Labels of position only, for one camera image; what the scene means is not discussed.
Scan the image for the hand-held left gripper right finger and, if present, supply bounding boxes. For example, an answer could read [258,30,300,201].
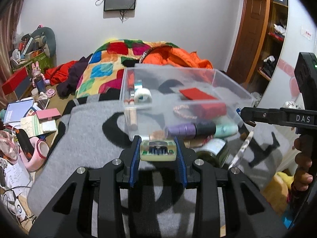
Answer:
[173,136,289,238]

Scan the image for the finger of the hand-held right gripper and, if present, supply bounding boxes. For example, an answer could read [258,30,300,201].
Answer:
[240,107,282,125]

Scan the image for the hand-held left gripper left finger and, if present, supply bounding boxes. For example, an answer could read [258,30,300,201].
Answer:
[28,135,141,238]

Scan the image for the peach cosmetic tube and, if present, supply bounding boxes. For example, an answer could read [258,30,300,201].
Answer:
[149,131,213,152]

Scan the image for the clear green block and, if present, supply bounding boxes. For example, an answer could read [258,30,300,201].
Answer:
[139,140,177,161]

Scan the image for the purple spray bottle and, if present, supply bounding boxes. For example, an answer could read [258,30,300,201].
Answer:
[165,122,216,139]

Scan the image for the beige cylindrical stick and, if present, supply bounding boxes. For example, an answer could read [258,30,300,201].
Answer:
[127,89,138,130]

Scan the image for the white printed pen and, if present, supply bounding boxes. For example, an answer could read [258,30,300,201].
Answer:
[228,120,257,170]

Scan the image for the dark green glass jar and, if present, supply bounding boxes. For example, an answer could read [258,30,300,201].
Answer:
[197,139,231,168]

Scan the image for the mint green bottle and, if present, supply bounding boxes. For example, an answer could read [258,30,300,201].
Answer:
[214,119,239,138]

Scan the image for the braided rope bracelet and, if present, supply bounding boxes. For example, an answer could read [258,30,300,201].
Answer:
[173,105,199,119]

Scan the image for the white bandage roll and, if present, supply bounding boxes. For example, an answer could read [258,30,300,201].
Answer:
[134,88,152,105]

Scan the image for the clear plastic storage box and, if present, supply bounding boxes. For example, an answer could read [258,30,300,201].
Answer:
[120,63,254,142]

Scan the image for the person's right hand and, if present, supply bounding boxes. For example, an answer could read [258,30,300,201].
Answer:
[293,137,313,191]

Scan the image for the wooden shelf unit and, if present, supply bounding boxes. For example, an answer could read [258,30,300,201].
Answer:
[258,0,289,82]

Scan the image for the white wardrobe door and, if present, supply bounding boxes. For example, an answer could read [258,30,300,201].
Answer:
[255,0,317,109]

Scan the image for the wooden door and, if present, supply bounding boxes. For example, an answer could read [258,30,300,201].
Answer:
[226,0,270,80]

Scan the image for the yellow plush toy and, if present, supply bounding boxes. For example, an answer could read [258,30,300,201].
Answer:
[263,171,295,216]

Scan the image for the colourful patchwork blanket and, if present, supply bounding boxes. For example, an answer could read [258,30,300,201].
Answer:
[75,39,179,100]

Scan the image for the pink flat box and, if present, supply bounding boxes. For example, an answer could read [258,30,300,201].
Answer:
[36,108,61,120]

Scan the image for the orange jacket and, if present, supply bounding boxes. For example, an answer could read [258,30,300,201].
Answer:
[142,46,213,70]

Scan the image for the dark purple cloth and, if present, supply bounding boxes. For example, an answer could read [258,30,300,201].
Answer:
[57,56,93,97]

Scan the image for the pink curved plastic object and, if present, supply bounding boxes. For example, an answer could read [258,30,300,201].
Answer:
[20,137,50,171]

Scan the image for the green white booklet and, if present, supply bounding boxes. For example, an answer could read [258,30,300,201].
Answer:
[21,115,58,137]

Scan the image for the red cloth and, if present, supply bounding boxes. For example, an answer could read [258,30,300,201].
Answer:
[45,61,80,86]

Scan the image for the dark blue bottle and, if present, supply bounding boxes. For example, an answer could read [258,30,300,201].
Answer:
[35,77,46,92]

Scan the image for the blue notebook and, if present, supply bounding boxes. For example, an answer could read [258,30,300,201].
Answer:
[4,99,34,124]

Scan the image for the pink rabbit toy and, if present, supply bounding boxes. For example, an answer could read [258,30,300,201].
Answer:
[31,63,45,80]

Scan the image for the green cardboard box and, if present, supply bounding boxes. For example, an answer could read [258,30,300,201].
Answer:
[28,52,53,71]

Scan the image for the long red box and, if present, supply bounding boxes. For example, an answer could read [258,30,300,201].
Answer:
[1,67,29,95]

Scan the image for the grey plush toy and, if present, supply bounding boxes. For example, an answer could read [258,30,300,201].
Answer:
[27,27,56,57]

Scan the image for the small black monitor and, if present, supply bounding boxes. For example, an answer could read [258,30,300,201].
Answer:
[103,0,137,12]

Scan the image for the brown striped curtain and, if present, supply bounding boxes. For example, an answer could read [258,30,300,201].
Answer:
[0,0,28,102]

